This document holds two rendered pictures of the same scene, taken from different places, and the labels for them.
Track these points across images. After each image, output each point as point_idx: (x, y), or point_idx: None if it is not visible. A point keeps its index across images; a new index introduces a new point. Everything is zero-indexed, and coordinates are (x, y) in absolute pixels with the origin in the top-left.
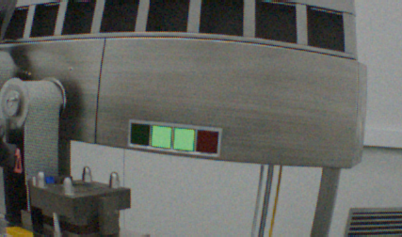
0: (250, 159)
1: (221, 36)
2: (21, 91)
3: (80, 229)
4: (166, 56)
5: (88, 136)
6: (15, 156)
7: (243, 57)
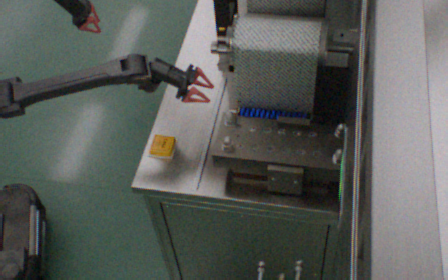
0: (338, 262)
1: (358, 142)
2: None
3: (235, 174)
4: (354, 109)
5: (347, 104)
6: (186, 93)
7: (351, 184)
